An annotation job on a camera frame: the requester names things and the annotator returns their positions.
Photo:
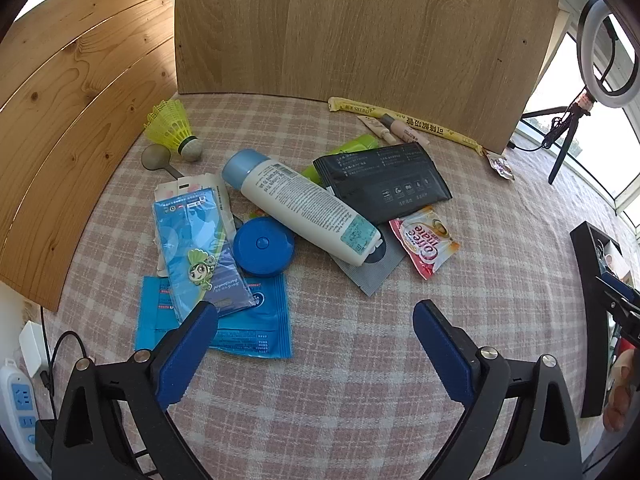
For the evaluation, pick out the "pine wooden panel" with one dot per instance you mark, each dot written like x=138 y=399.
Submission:
x=75 y=110

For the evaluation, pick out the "small beige cosmetic tube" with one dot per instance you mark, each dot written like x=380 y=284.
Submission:
x=405 y=132

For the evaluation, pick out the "black storage box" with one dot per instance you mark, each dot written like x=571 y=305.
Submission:
x=590 y=310

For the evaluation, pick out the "small foil sachet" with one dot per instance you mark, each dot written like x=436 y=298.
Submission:
x=501 y=167

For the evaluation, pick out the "light wooden board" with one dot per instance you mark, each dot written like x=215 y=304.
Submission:
x=350 y=35

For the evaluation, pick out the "green packet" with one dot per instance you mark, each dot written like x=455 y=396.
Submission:
x=355 y=145

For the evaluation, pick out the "blue tissue pack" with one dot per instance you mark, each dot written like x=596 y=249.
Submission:
x=265 y=320

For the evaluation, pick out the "yellow paper chopstick wrapper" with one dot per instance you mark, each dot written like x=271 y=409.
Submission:
x=350 y=106

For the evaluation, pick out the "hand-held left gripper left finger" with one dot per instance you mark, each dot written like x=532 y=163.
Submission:
x=185 y=355

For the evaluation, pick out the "grey metal spoon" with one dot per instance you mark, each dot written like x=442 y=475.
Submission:
x=155 y=156

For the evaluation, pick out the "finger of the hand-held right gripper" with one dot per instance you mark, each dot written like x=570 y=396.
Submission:
x=620 y=300

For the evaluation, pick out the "person's right hand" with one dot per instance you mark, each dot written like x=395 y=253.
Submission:
x=622 y=395

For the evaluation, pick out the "white window frame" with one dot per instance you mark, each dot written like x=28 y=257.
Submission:
x=564 y=19

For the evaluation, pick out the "white bottle with blue cap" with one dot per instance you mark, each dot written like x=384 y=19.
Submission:
x=300 y=200

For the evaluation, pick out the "white power adapter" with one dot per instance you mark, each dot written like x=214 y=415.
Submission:
x=32 y=345

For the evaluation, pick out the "pink sachet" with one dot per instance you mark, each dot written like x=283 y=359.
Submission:
x=425 y=240

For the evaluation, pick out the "grey sachet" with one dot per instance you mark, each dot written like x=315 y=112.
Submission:
x=370 y=275

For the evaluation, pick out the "pink checked tablecloth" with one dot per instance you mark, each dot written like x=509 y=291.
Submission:
x=350 y=360

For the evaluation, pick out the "yellow plastic shuttlecock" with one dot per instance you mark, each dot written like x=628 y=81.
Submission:
x=170 y=125

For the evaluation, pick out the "white power strip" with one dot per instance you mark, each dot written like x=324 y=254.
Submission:
x=20 y=400

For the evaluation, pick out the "blue card pack with mascot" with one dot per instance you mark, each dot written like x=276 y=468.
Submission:
x=190 y=230

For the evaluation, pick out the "white paper packet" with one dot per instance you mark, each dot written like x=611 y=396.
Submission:
x=200 y=182

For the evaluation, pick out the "small white tube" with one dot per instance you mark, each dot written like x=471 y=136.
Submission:
x=372 y=127

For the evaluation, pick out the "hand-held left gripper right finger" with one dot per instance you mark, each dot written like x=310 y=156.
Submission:
x=445 y=355

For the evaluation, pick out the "black flat packet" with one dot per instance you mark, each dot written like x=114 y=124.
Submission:
x=385 y=185

